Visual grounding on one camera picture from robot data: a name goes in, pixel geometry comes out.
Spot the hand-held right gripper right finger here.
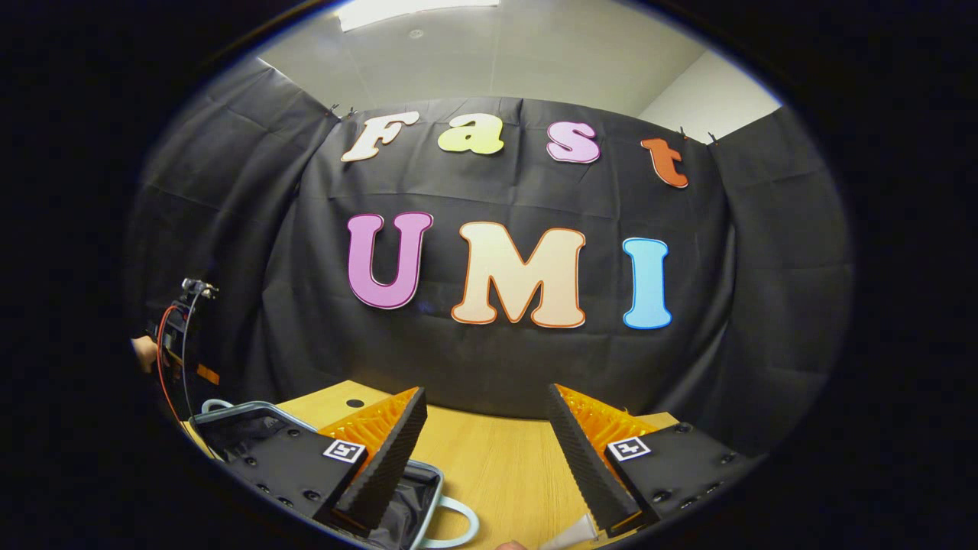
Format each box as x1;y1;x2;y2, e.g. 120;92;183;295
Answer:
546;384;765;539

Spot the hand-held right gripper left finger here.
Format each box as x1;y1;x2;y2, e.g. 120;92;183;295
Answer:
229;386;429;539

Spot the black backdrop cloth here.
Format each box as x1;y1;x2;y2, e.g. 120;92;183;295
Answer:
126;57;855;459

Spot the red cable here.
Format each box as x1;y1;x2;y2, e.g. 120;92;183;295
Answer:
155;304;189;423

